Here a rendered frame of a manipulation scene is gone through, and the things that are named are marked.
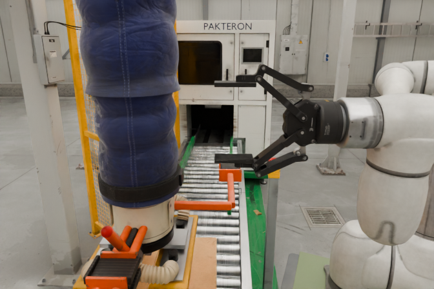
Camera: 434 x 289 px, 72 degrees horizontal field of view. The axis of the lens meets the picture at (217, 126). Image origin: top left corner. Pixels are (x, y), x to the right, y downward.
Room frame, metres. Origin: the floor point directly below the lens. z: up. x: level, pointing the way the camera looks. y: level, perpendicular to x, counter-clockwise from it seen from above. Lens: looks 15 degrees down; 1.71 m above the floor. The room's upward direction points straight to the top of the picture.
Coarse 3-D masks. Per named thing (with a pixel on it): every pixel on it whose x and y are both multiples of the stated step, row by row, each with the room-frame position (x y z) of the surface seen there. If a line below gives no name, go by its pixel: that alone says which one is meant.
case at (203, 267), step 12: (204, 240) 1.06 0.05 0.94; (156, 252) 0.98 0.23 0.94; (204, 252) 0.98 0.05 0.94; (192, 264) 0.92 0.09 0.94; (204, 264) 0.92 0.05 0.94; (192, 276) 0.86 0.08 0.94; (204, 276) 0.86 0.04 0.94; (144, 288) 0.81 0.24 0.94; (192, 288) 0.81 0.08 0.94; (204, 288) 0.81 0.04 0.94
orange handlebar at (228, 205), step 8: (232, 176) 1.01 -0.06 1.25; (232, 184) 0.94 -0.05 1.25; (232, 192) 0.89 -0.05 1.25; (232, 200) 0.84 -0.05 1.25; (176, 208) 0.82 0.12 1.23; (184, 208) 0.82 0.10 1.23; (192, 208) 0.82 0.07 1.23; (200, 208) 0.82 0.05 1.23; (208, 208) 0.81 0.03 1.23; (216, 208) 0.81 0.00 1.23; (224, 208) 0.81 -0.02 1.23; (128, 232) 0.68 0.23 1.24; (144, 232) 0.68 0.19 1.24; (136, 240) 0.64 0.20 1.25; (136, 248) 0.61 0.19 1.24; (96, 288) 0.49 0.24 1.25; (112, 288) 0.49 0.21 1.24
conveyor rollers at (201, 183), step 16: (192, 160) 2.92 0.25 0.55; (208, 160) 2.98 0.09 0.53; (192, 176) 2.54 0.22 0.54; (208, 176) 2.54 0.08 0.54; (192, 192) 2.26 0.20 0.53; (208, 192) 2.26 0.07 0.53; (224, 192) 2.25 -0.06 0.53; (208, 224) 1.80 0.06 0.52; (224, 224) 1.80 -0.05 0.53; (224, 240) 1.62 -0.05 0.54; (224, 256) 1.46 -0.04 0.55; (224, 272) 1.35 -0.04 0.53
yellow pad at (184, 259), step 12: (192, 216) 0.94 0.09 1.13; (180, 228) 0.84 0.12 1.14; (192, 228) 0.87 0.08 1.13; (192, 240) 0.81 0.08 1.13; (168, 252) 0.72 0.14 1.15; (180, 252) 0.74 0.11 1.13; (192, 252) 0.76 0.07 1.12; (156, 264) 0.70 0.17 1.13; (180, 264) 0.69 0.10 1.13; (180, 276) 0.65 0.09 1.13; (156, 288) 0.62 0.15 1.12; (168, 288) 0.62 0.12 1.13; (180, 288) 0.62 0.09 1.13
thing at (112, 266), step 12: (108, 252) 0.57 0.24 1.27; (120, 252) 0.57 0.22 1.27; (132, 252) 0.57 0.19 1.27; (96, 264) 0.55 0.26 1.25; (108, 264) 0.55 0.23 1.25; (120, 264) 0.55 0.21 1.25; (132, 264) 0.55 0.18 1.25; (84, 276) 0.51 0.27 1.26; (96, 276) 0.52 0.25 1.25; (108, 276) 0.52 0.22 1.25; (120, 276) 0.52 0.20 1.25; (132, 276) 0.51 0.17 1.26; (108, 288) 0.50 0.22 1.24; (120, 288) 0.49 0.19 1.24; (132, 288) 0.51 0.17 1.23
